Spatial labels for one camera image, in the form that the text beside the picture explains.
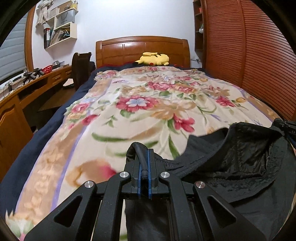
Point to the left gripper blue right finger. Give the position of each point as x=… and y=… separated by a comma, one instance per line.
x=157, y=177

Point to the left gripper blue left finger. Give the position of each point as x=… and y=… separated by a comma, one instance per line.
x=136, y=173

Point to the black jacket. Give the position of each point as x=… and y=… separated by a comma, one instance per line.
x=251, y=167

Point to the floral bed blanket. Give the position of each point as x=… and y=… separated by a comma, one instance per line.
x=157, y=106

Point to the yellow Pikachu plush toy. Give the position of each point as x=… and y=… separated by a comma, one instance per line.
x=153, y=59

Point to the red-brown louvered wardrobe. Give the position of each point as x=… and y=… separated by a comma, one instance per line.
x=237, y=42

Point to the wooden bed headboard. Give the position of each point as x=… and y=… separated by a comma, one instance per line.
x=119, y=51

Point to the dark wooden chair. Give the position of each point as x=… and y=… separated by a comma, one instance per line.
x=82, y=68

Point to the navy blue bed sheet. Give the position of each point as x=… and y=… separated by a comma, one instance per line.
x=14, y=180

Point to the red plastic basket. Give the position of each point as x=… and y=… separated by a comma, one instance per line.
x=47, y=69

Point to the long wooden desk cabinet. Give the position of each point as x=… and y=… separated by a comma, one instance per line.
x=15, y=129

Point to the black tripod on desk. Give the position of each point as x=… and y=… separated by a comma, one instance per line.
x=28, y=76

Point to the grey window blind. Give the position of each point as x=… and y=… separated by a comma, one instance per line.
x=12, y=51

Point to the white wall shelf with books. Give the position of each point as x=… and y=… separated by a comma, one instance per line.
x=58, y=22

